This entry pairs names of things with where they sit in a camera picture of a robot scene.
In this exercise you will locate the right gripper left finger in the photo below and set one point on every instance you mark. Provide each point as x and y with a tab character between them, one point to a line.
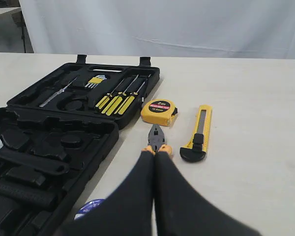
126	212

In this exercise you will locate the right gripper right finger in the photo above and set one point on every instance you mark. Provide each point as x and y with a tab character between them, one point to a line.
181	211

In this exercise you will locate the electrical tape roll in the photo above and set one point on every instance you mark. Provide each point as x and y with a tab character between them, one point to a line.
87	207

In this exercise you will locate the yellow utility knife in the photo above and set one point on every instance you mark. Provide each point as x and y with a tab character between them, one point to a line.
196	149

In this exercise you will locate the orange black combination pliers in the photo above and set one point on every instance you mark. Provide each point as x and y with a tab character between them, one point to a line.
157	142

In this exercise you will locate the yellow tape measure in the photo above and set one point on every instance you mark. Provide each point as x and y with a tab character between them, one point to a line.
159	111

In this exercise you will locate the black plastic tool case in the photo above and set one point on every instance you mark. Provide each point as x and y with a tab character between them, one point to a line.
68	129

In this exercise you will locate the claw hammer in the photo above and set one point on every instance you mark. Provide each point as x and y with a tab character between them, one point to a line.
28	195

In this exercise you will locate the middle yellow black screwdriver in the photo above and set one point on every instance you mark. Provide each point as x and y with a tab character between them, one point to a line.
116	100

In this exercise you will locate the small yellow black screwdriver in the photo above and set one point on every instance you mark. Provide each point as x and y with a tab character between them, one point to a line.
107	97

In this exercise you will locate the right yellow black screwdriver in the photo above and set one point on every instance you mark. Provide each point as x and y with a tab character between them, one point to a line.
127	102

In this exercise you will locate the yellow hex key set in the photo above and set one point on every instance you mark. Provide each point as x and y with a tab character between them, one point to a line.
94	81

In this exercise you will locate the adjustable wrench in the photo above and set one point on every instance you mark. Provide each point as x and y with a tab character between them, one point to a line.
47	166

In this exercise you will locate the white backdrop curtain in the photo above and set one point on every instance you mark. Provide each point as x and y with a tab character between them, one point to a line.
165	28

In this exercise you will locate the black tripod stand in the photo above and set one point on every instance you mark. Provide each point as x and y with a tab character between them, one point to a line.
19	21

